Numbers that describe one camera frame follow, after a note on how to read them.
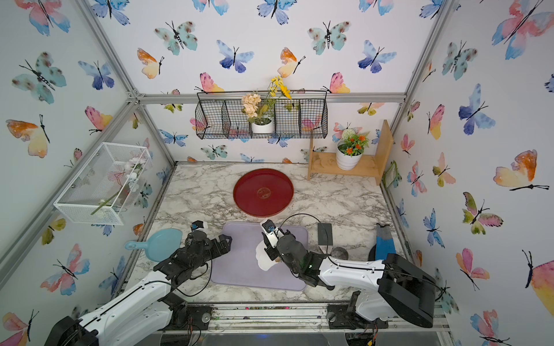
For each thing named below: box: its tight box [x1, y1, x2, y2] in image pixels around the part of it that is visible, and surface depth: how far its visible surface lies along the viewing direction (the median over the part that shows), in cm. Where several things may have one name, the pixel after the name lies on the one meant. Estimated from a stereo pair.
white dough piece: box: [255, 240, 277, 272], surface depth 88 cm
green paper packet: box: [383, 160, 402, 191], surface depth 112 cm
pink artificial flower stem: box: [90, 157, 147, 216], surface depth 77 cm
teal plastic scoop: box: [124, 228, 183, 262], surface depth 93 cm
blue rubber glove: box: [375, 223, 397, 261], surface depth 91 cm
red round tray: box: [232, 167, 295, 218], surface depth 112 cm
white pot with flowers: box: [241, 75, 293, 135], surface depth 88 cm
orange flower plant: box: [337, 128, 371, 158], surface depth 101 cm
